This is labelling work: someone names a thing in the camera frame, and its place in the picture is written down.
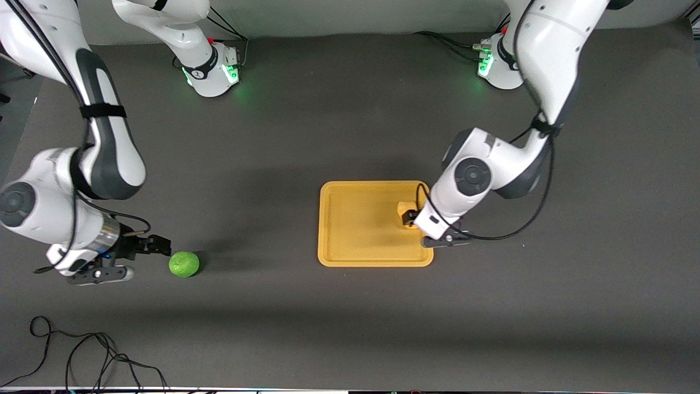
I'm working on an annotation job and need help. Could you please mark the yellow potato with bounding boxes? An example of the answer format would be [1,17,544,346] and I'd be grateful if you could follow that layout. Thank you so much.
[397,201,419,230]

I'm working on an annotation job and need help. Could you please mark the green apple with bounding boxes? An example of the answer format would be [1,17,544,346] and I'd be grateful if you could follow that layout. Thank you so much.
[168,251,201,278]

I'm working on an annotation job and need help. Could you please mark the yellow plastic tray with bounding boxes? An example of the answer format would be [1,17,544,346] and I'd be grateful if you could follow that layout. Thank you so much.
[318,181,434,268]

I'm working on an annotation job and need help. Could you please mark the dark grey table mat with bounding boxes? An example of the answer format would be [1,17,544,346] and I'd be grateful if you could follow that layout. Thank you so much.
[0,21,700,390]

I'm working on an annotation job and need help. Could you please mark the thin black loose cable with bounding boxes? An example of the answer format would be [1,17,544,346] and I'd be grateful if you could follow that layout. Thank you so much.
[0,316,168,392]

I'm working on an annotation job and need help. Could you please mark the black cable strap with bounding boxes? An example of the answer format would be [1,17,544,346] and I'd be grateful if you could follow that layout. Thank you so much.
[80,103,127,120]
[532,116,562,138]

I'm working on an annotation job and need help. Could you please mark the thick black base cable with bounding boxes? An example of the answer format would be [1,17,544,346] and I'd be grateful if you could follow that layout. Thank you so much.
[413,31,488,62]

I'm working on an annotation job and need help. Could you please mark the black right base cables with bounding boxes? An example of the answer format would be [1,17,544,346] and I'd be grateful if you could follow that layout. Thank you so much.
[172,10,250,71]

